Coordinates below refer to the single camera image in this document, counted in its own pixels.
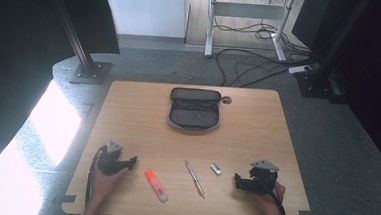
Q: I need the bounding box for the fabric pencil case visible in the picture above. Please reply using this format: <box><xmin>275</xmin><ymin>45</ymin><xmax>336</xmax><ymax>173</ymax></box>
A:
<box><xmin>166</xmin><ymin>86</ymin><xmax>224</xmax><ymax>134</ymax></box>

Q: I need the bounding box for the long black floor cable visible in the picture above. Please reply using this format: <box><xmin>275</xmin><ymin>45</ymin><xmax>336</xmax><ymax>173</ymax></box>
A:
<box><xmin>213</xmin><ymin>46</ymin><xmax>318</xmax><ymax>93</ymax></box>

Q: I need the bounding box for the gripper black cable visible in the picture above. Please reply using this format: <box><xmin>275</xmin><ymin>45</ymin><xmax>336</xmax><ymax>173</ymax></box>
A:
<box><xmin>84</xmin><ymin>144</ymin><xmax>106</xmax><ymax>207</ymax></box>
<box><xmin>265</xmin><ymin>181</ymin><xmax>290</xmax><ymax>215</ymax></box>

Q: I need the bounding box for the person's right hand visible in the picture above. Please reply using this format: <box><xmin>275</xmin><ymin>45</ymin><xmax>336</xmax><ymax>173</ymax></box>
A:
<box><xmin>254</xmin><ymin>181</ymin><xmax>288</xmax><ymax>215</ymax></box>

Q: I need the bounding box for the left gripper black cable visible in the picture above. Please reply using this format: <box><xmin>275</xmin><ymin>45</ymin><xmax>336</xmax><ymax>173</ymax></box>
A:
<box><xmin>84</xmin><ymin>144</ymin><xmax>106</xmax><ymax>207</ymax></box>

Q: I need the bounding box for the person's left hand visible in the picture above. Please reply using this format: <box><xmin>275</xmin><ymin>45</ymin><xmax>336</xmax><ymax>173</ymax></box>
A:
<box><xmin>90</xmin><ymin>166</ymin><xmax>130</xmax><ymax>202</ymax></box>

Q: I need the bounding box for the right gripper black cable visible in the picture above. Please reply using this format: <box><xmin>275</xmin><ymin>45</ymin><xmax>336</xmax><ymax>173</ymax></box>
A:
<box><xmin>265</xmin><ymin>181</ymin><xmax>290</xmax><ymax>215</ymax></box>

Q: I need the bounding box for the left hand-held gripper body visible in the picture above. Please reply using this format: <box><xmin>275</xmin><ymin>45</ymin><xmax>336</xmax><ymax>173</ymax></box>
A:
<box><xmin>94</xmin><ymin>139</ymin><xmax>134</xmax><ymax>178</ymax></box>

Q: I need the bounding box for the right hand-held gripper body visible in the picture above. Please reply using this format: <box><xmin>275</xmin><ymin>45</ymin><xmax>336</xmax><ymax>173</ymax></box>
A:
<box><xmin>246</xmin><ymin>158</ymin><xmax>280</xmax><ymax>196</ymax></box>

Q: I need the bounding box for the white power strip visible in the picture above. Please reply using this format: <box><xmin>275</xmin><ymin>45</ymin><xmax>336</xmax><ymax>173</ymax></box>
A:
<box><xmin>287</xmin><ymin>63</ymin><xmax>313</xmax><ymax>77</ymax></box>

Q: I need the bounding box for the orange highlighter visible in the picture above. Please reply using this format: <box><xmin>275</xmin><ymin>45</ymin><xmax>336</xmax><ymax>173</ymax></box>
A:
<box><xmin>142</xmin><ymin>168</ymin><xmax>171</xmax><ymax>204</ymax></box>

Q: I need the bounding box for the black metal stand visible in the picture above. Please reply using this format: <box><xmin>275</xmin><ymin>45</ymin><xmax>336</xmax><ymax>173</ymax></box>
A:
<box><xmin>293</xmin><ymin>0</ymin><xmax>373</xmax><ymax>102</ymax></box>
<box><xmin>39</xmin><ymin>0</ymin><xmax>117</xmax><ymax>88</ymax></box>

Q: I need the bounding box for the silver pen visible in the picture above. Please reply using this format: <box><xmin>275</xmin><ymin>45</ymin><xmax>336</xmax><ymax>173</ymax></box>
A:
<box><xmin>181</xmin><ymin>159</ymin><xmax>208</xmax><ymax>200</ymax></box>

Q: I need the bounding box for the dark curtain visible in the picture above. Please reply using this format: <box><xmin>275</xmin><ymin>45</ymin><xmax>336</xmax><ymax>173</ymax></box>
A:
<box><xmin>0</xmin><ymin>0</ymin><xmax>125</xmax><ymax>202</ymax></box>
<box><xmin>282</xmin><ymin>0</ymin><xmax>381</xmax><ymax>178</ymax></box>

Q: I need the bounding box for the tangle of floor cables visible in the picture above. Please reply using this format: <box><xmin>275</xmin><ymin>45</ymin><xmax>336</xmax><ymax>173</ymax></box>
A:
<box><xmin>211</xmin><ymin>16</ymin><xmax>314</xmax><ymax>57</ymax></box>

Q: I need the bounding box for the small white eraser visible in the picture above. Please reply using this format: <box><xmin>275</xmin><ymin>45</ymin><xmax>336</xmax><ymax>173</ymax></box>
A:
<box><xmin>208</xmin><ymin>162</ymin><xmax>224</xmax><ymax>177</ymax></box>

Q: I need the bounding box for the white desk frame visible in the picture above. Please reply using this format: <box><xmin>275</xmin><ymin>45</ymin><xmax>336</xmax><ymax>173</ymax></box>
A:
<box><xmin>204</xmin><ymin>0</ymin><xmax>298</xmax><ymax>64</ymax></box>

